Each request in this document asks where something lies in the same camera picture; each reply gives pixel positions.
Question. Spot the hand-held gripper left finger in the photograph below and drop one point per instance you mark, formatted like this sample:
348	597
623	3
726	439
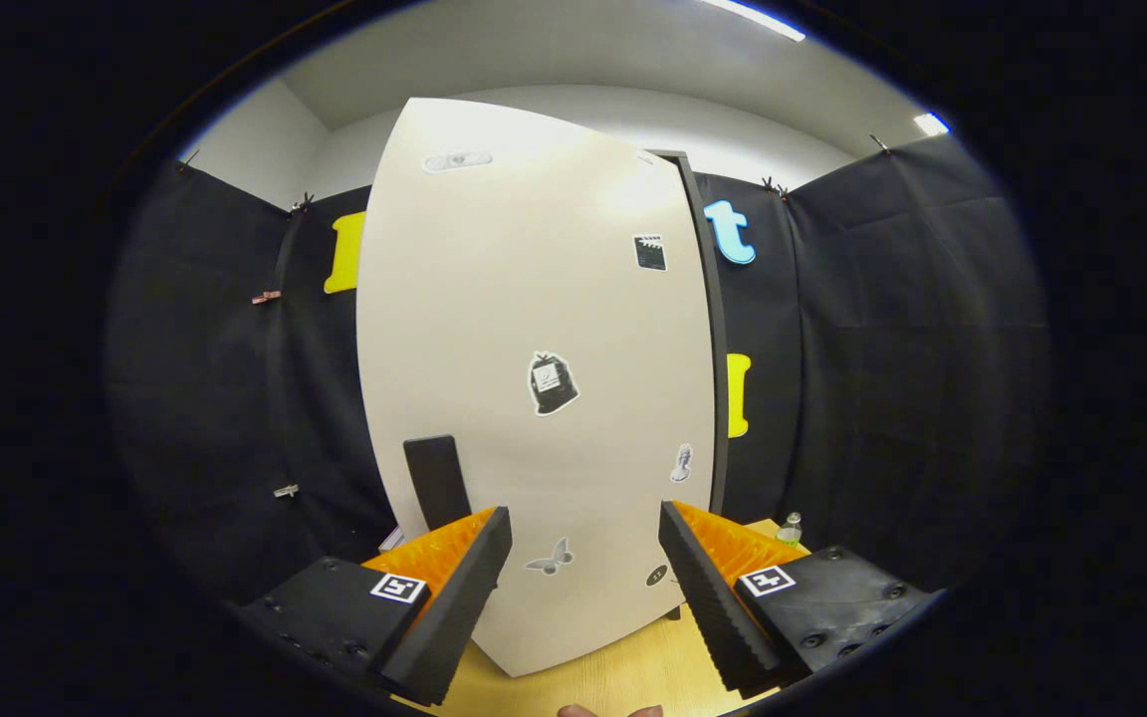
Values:
454	607

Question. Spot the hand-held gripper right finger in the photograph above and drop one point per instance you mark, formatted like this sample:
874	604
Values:
713	607

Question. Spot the grey shoe cabinet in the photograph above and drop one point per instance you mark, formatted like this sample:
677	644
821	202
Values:
719	349

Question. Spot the white book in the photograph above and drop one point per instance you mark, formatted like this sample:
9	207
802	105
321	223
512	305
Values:
392	541

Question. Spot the green drink bottle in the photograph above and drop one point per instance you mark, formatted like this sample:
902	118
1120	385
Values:
789	533

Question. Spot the silver clip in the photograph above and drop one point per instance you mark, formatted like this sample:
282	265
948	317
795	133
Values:
286	490

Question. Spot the black backdrop cloth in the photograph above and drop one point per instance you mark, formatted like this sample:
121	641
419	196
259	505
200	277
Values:
882	349

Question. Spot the pink clip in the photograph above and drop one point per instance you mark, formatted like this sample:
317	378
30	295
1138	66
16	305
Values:
266	297

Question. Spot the black binder clip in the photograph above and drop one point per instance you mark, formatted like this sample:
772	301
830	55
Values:
304	203
773	188
879	144

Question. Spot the small ceiling light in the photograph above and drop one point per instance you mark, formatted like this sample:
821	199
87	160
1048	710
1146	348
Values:
932	124

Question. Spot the long ceiling light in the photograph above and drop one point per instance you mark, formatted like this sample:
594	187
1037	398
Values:
753	18

